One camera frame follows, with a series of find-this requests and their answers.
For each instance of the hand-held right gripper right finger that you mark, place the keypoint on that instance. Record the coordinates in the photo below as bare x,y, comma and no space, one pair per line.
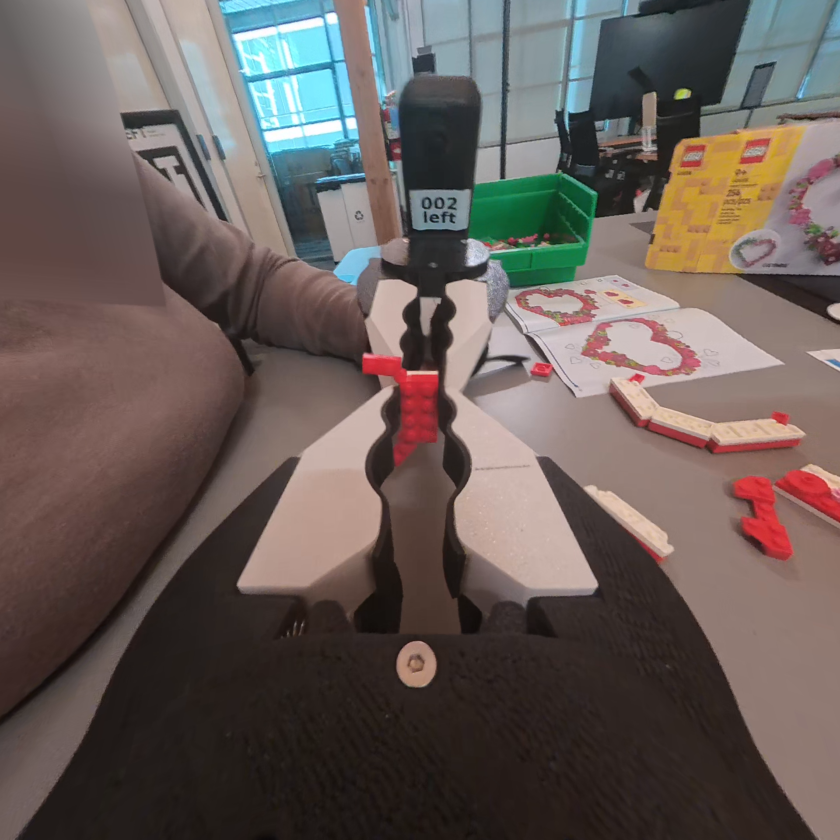
518,525

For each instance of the white blue paper sheet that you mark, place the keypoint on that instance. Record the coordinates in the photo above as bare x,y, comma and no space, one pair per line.
825,361

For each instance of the wooden pillar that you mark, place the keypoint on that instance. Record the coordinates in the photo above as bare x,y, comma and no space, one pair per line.
361,98

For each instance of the white lego wedge plate segment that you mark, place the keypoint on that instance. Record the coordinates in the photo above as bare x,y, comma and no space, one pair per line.
630,522

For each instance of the red lego plate assembly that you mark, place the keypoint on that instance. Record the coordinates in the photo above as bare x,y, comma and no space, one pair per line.
417,413

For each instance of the person's brown sweater torso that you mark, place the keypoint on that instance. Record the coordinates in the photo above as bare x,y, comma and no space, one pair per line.
98,459

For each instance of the yellow lego set box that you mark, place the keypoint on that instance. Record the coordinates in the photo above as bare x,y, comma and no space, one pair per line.
709,203

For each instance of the lego instruction booklet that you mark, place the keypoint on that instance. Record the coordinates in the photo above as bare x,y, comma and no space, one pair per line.
722,354

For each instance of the green plastic bin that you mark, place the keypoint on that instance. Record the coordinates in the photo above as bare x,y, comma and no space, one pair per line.
525,210

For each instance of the pile of lego pieces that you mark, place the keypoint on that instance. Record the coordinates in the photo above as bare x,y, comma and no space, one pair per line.
518,241

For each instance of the framed wall poster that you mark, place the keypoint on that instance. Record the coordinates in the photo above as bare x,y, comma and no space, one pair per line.
174,164

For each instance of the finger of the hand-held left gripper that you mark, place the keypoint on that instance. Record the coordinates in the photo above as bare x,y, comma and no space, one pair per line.
469,328
384,321

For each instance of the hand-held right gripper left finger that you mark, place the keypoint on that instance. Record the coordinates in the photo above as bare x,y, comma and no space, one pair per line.
315,525

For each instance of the white recycling bin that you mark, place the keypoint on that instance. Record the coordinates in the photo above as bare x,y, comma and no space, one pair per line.
348,216

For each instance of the light blue box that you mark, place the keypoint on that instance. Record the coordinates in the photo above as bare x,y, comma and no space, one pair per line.
348,262

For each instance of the person's left forearm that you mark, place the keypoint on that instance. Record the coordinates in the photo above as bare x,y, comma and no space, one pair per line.
262,282

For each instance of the black monitor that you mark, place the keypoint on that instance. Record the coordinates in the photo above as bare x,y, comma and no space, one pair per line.
663,52

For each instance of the small red lego plate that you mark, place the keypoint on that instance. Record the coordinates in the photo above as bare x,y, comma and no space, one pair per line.
542,370

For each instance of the lego assembly with flower studs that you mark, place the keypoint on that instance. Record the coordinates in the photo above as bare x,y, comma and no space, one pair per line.
810,492

